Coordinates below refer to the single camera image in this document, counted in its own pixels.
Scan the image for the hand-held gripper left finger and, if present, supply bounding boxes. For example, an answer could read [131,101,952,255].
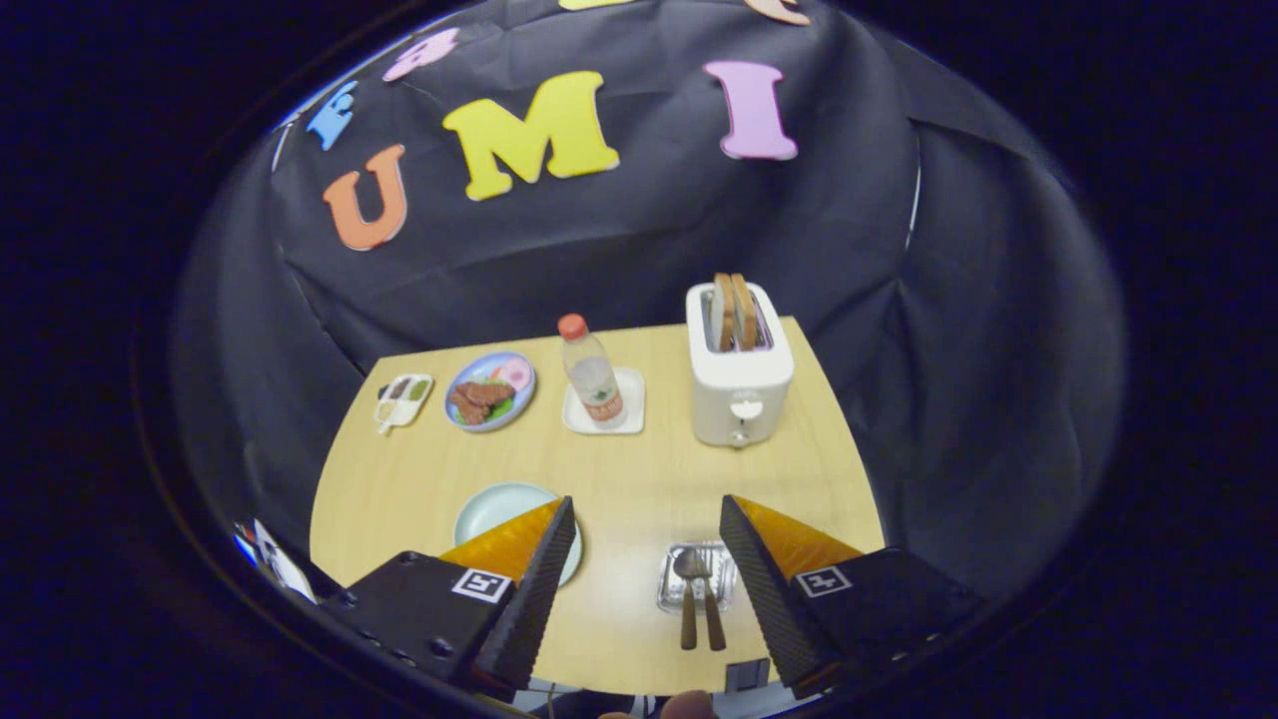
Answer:
[329,495,578,700]

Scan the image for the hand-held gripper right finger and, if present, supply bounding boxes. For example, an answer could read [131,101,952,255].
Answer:
[719,494,984,700]

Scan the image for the fork with wooden handle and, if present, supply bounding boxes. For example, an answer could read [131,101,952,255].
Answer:
[699,549,728,652]

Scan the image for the spoon with wooden handle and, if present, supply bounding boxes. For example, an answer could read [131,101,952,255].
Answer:
[672,547,700,651]

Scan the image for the clear glass tray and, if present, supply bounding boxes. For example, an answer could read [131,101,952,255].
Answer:
[656,541,740,613]

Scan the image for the light green plate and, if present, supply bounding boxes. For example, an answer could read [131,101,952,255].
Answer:
[454,482,583,588]

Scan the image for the blue plate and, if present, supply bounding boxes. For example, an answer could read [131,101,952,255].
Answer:
[443,351,537,433]

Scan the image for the white square coaster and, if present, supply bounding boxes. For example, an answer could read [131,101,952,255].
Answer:
[562,366,646,435]

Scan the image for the brown meat pieces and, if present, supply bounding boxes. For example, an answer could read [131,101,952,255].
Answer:
[449,379,515,425]

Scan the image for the white toaster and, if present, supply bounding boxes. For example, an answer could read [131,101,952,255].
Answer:
[685,282,796,448]

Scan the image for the clear water bottle red cap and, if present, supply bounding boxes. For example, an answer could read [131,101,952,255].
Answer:
[557,314,626,428]

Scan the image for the white divided sauce dish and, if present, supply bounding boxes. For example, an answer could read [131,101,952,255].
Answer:
[373,372,434,436]

